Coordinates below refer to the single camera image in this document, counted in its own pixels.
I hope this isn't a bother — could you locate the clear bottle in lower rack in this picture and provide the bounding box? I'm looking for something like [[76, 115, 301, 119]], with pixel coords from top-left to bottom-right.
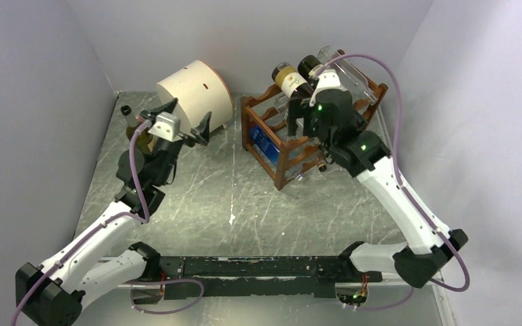
[[284, 155, 328, 181]]

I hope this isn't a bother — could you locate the blue bottle in rack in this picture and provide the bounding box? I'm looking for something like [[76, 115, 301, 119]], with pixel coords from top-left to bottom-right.
[[249, 126, 280, 168]]

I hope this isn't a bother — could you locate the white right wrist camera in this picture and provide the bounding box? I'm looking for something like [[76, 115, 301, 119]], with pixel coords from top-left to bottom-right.
[[310, 69, 347, 106]]

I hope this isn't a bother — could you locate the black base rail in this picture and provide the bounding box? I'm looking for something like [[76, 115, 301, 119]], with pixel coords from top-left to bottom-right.
[[132, 256, 382, 300]]

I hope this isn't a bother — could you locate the cream cylindrical container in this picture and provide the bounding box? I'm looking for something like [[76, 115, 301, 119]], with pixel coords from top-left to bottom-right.
[[156, 60, 234, 134]]

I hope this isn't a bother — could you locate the brown wooden wine rack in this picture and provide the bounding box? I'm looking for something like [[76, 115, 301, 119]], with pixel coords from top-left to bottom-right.
[[240, 67, 388, 190]]

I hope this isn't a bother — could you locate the dark wine bottle cream label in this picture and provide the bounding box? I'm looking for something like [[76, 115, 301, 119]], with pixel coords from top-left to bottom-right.
[[271, 62, 314, 99]]

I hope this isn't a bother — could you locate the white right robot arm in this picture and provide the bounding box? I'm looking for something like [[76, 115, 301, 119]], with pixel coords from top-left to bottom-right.
[[288, 89, 468, 288]]

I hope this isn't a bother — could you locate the green wine bottle brown label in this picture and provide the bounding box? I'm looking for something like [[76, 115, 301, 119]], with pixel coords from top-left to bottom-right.
[[120, 105, 158, 156]]

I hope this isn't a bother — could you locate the green wine bottle white label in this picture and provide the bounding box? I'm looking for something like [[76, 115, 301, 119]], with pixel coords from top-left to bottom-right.
[[297, 54, 323, 80]]

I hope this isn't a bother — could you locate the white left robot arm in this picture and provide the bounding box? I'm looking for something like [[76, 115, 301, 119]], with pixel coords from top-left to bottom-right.
[[11, 98, 212, 325]]

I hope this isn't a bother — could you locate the clear empty glass bottle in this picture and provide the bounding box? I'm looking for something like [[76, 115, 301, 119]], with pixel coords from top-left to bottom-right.
[[317, 46, 378, 105]]

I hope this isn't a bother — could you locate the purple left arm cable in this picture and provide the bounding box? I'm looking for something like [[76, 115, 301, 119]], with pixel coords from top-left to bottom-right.
[[8, 119, 205, 326]]

